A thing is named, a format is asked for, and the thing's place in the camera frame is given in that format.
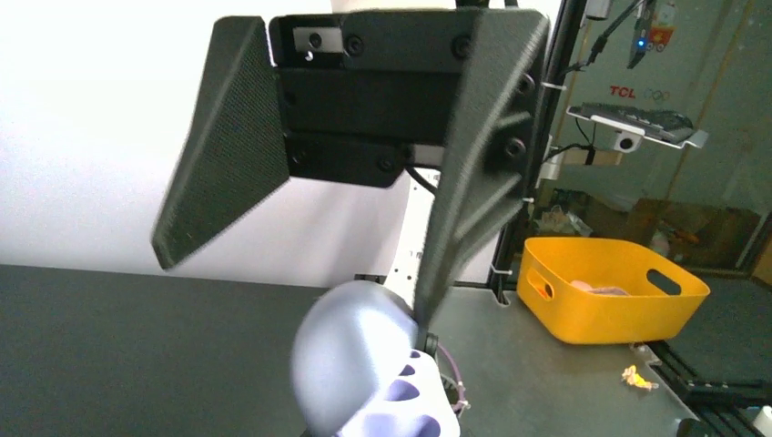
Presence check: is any black enclosure frame post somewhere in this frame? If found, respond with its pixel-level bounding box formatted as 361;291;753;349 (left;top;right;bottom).
489;1;586;305

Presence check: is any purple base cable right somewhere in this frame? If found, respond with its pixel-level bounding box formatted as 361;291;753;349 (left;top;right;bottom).
435;340;472;417

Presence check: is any purple earbud charging case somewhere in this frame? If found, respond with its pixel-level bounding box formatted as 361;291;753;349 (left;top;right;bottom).
289;280;462;436

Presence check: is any small pale debris item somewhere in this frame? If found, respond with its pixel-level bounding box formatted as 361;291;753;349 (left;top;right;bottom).
621;365;659;391

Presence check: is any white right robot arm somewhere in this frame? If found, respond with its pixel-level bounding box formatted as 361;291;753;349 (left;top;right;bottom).
151;7;550;327

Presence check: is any yellow plastic bin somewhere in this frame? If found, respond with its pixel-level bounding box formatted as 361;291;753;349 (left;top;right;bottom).
516;237;710;344

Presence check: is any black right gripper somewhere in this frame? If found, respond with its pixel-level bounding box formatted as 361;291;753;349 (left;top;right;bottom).
151;8;550;330

